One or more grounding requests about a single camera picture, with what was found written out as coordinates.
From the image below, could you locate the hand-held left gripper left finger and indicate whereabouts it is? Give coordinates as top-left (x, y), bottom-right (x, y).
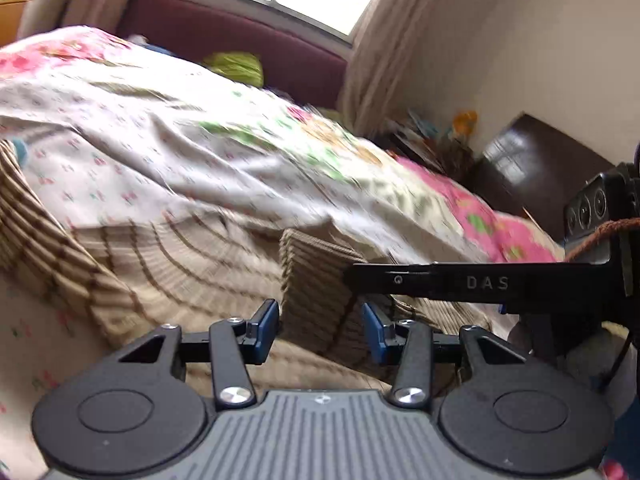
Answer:
top-left (117, 299), bottom-right (281, 408)

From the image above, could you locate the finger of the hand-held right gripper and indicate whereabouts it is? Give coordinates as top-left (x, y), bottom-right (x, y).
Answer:
top-left (345, 261), bottom-right (437, 306)

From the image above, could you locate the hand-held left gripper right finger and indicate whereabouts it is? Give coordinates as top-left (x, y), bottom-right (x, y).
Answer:
top-left (362, 301), bottom-right (528, 408)

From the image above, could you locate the beige striped knit sweater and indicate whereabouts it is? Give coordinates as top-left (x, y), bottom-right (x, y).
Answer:
top-left (0, 140), bottom-right (506, 397)

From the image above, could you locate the dark wooden nightstand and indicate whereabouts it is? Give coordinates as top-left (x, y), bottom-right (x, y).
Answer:
top-left (470, 112), bottom-right (617, 247)

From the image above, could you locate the pink floral bedspread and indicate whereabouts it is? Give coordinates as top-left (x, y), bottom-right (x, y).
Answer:
top-left (0, 25), bottom-right (566, 264)

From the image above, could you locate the pile of books and papers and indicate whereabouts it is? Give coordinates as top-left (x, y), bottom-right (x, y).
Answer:
top-left (380, 107), bottom-right (476, 177)

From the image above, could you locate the white small-print bed sheet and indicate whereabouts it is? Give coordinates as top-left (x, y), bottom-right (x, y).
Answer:
top-left (0, 60), bottom-right (481, 480)

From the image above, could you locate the green crumpled cloth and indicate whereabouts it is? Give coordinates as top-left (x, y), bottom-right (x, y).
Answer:
top-left (202, 51), bottom-right (264, 89)

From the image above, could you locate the maroon padded headboard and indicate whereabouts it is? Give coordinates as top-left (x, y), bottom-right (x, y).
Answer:
top-left (117, 0), bottom-right (349, 111)

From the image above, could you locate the blue and white cloth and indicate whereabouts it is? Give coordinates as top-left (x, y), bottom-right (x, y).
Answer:
top-left (130, 34), bottom-right (174, 54)

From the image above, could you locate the wooden cabinet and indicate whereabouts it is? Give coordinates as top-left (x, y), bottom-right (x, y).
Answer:
top-left (0, 0), bottom-right (34, 49)

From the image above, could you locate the brown cord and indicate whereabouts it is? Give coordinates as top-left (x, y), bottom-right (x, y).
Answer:
top-left (570, 217), bottom-right (640, 262)

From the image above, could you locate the black cable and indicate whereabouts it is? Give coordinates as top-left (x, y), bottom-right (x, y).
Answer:
top-left (599, 327), bottom-right (637, 397)

